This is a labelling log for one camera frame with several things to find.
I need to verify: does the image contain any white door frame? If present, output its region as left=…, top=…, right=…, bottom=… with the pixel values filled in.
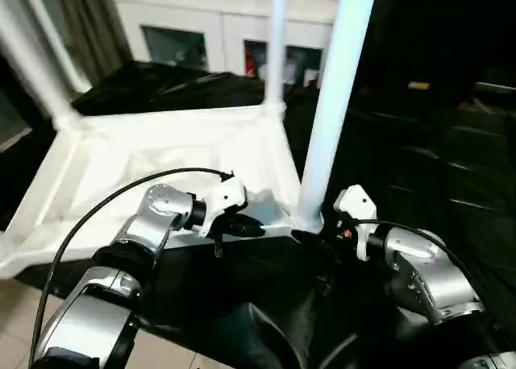
left=19, top=0, right=93, bottom=93

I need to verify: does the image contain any red packet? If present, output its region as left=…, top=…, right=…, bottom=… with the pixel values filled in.
left=244, top=41, right=258, bottom=77

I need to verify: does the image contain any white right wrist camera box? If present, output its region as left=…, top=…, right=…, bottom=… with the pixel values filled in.
left=331, top=184, right=379, bottom=263

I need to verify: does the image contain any black speaker box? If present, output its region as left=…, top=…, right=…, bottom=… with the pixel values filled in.
left=354, top=0, right=477, bottom=113

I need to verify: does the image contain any white glass-door cabinet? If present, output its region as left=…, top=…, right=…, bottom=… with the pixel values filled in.
left=111, top=0, right=344, bottom=89

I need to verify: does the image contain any white plastic table leg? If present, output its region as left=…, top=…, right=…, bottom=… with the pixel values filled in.
left=296, top=0, right=380, bottom=234
left=264, top=0, right=290, bottom=111
left=0, top=0, right=82, bottom=131

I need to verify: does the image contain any black plastic mat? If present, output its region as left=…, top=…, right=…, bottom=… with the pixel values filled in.
left=0, top=58, right=516, bottom=369

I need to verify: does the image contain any grey curtain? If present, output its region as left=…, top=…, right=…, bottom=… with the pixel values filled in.
left=56, top=0, right=135, bottom=81

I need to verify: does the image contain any black left camera cable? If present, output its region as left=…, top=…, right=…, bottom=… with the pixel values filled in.
left=27, top=166, right=238, bottom=367

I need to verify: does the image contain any white plastic table top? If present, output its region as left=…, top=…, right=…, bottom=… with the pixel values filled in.
left=0, top=102, right=324, bottom=282

